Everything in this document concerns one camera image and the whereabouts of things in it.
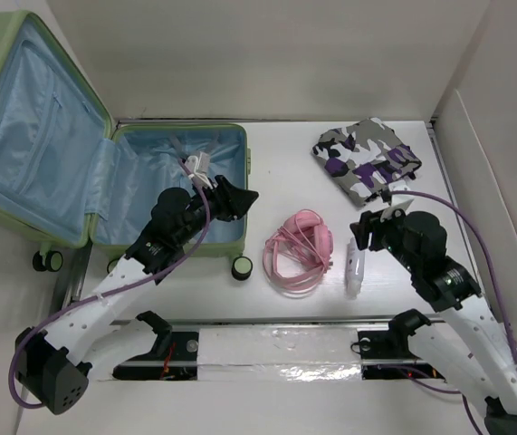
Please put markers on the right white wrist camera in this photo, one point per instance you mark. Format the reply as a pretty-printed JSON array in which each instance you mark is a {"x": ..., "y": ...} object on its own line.
[{"x": 395, "y": 195}]

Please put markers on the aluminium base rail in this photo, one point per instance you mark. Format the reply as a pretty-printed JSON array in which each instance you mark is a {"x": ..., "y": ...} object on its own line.
[{"x": 178, "y": 361}]

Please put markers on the green hard-shell suitcase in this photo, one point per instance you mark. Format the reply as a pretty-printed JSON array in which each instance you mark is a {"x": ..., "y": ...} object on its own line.
[{"x": 69, "y": 175}]

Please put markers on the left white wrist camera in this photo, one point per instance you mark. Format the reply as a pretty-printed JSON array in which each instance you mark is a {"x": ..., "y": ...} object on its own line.
[{"x": 197, "y": 166}]

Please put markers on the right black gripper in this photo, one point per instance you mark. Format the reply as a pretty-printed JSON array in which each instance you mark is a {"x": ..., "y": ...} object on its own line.
[{"x": 370, "y": 222}]

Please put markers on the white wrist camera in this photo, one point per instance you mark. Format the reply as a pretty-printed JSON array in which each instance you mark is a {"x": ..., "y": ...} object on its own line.
[
  {"x": 395, "y": 195},
  {"x": 197, "y": 166}
]

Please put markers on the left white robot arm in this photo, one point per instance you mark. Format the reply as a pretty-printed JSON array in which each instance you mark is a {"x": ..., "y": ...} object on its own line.
[{"x": 53, "y": 361}]

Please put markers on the pink wired headphones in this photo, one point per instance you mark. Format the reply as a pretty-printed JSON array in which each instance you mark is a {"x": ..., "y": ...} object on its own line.
[{"x": 305, "y": 239}]

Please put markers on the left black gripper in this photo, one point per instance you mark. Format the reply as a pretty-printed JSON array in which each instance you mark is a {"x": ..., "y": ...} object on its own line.
[{"x": 232, "y": 202}]

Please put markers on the white cosmetic tube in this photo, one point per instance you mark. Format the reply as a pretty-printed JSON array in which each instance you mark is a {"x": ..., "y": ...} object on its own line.
[{"x": 355, "y": 269}]

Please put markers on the purple camouflage garment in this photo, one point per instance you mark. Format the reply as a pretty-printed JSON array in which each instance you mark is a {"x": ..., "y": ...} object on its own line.
[{"x": 364, "y": 158}]

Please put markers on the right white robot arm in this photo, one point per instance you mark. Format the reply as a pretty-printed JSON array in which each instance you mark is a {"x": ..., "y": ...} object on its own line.
[{"x": 486, "y": 372}]

